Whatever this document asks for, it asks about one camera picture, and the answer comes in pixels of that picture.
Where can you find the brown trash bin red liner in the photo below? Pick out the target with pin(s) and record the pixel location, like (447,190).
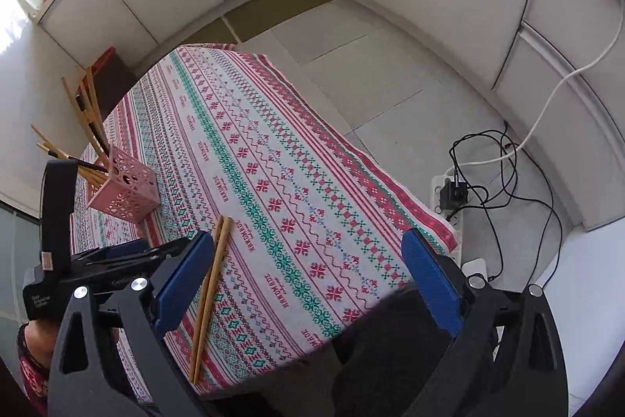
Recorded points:
(110,72)

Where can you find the white power strip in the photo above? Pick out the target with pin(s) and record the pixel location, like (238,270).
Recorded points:
(447,216)

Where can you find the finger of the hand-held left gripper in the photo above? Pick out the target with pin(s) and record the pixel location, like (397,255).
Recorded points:
(132,252)

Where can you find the white power adapter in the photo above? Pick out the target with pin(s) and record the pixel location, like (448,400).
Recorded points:
(474,269)

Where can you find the patterned striped tablecloth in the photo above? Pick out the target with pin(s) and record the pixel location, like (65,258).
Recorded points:
(293,202)

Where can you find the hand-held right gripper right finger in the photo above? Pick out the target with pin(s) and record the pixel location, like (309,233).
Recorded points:
(432,285)

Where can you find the person's left forearm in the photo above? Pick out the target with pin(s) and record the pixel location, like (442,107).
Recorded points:
(34,368)

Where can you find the pink plastic basket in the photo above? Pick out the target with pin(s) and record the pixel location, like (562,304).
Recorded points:
(127,197)

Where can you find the bunch of wooden chopsticks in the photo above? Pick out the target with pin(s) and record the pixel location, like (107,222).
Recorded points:
(93,175)

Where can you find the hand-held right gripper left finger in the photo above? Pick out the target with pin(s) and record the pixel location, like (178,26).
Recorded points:
(183,280)

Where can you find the wooden chopstick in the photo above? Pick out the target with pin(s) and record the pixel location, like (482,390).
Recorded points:
(213,299)
(206,299)

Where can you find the black charger plug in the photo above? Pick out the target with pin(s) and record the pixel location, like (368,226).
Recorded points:
(453,194)

